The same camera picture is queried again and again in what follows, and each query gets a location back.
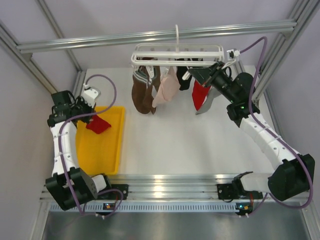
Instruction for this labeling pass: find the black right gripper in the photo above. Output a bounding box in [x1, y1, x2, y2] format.
[189, 61, 238, 104]

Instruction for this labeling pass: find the red santa sock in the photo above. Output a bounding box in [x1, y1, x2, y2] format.
[86, 115, 112, 135]
[191, 80, 212, 111]

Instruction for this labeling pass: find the grey sock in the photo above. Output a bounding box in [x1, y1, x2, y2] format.
[195, 88, 221, 115]

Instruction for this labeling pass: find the black sock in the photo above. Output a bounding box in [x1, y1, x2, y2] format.
[190, 58, 204, 68]
[176, 66, 192, 91]

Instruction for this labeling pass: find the white plastic clip hanger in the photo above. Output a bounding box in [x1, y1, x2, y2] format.
[130, 25, 225, 77]

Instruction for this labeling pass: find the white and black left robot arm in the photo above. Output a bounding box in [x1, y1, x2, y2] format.
[45, 87, 113, 211]

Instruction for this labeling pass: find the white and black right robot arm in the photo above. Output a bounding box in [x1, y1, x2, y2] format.
[188, 62, 315, 201]

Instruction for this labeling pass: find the pink sock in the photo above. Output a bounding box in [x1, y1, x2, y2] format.
[152, 66, 181, 108]

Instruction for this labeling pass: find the maroon striped brown sock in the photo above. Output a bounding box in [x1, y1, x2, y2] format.
[131, 66, 156, 114]
[145, 66, 161, 114]

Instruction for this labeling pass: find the yellow plastic tray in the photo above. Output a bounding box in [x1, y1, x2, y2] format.
[75, 106, 125, 176]

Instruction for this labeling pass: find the aluminium top crossbar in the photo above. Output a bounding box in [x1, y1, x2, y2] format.
[16, 19, 298, 54]

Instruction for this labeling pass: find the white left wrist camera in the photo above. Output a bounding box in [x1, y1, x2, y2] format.
[81, 83, 101, 109]

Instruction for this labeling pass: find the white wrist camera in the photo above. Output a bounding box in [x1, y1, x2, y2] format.
[81, 83, 101, 109]
[226, 48, 241, 63]

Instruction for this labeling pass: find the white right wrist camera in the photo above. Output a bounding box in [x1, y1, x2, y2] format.
[226, 48, 241, 63]

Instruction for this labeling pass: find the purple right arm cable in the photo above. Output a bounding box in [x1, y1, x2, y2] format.
[239, 36, 315, 210]

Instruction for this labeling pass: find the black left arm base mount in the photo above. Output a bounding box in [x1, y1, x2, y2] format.
[97, 184, 129, 200]

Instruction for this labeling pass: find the slotted grey cable duct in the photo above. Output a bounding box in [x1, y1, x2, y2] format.
[49, 201, 253, 213]

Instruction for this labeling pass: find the aluminium left frame post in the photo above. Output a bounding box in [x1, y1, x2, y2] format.
[0, 19, 76, 121]

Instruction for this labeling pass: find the aluminium frame post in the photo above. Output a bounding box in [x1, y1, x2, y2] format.
[0, 19, 76, 121]
[252, 0, 320, 105]

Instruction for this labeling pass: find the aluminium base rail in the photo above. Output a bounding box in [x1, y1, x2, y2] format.
[41, 173, 312, 201]

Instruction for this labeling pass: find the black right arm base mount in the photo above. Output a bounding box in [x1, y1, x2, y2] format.
[216, 183, 264, 202]

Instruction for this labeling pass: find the aluminium right frame post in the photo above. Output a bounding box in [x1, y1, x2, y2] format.
[252, 0, 320, 105]

